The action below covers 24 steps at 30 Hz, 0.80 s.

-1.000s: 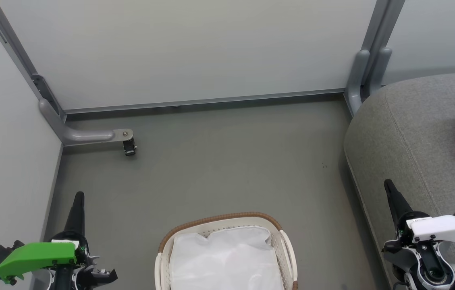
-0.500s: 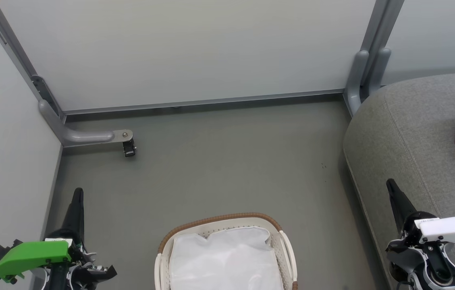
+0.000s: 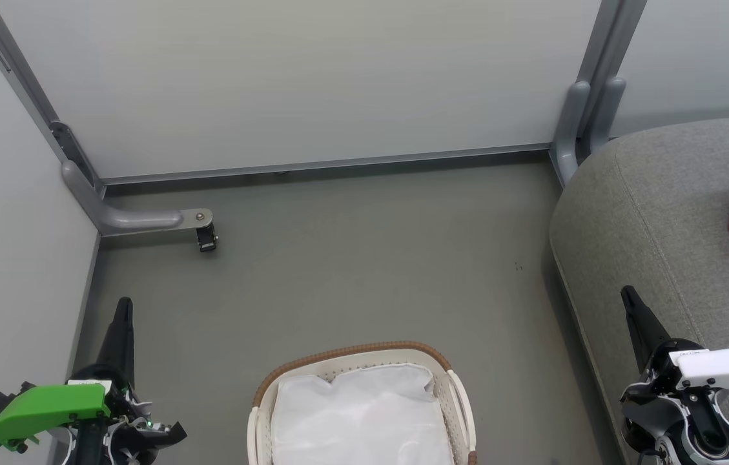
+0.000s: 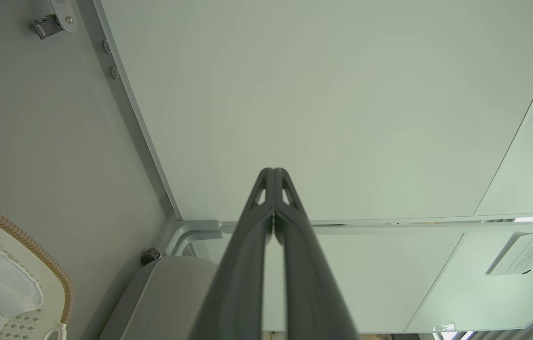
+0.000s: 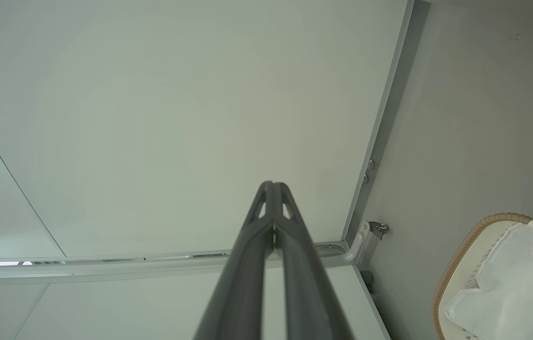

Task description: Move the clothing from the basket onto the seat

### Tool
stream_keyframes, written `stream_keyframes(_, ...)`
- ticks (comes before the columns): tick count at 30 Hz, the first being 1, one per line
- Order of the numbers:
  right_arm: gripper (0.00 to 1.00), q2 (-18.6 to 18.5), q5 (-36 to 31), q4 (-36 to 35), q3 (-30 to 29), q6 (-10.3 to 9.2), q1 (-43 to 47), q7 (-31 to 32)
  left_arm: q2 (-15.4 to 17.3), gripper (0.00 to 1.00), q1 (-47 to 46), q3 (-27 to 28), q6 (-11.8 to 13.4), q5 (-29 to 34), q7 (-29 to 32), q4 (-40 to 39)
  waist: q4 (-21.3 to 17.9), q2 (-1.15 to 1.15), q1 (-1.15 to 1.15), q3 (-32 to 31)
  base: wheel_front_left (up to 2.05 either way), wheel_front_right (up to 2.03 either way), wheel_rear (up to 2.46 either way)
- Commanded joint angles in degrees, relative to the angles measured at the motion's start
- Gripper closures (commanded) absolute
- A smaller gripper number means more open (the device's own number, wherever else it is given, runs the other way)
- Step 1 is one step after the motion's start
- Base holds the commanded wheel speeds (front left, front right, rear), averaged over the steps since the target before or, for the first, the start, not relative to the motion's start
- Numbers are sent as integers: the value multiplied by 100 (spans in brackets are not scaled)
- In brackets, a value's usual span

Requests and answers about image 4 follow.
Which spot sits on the white woven laundry basket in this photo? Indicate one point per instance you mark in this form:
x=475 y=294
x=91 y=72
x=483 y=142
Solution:
x=46 y=278

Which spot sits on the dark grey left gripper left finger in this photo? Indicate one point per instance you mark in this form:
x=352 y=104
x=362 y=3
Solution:
x=240 y=274

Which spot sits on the grey partition corner post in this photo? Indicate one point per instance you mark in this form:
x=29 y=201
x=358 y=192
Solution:
x=190 y=231

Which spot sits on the grey fabric sofa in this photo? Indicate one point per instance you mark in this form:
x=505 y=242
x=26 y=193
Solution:
x=162 y=302

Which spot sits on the white paper wall notice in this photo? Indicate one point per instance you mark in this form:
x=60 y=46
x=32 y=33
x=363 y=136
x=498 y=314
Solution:
x=523 y=252

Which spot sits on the grey partition foot bracket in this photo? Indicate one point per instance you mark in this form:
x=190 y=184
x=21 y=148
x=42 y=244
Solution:
x=65 y=14

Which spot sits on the small caster wheel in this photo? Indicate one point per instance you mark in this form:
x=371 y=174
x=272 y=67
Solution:
x=46 y=26
x=150 y=256

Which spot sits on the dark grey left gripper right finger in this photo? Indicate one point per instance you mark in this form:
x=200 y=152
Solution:
x=308 y=283

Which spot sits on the round grey frame bolt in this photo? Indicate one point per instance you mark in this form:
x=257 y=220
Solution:
x=106 y=46
x=114 y=72

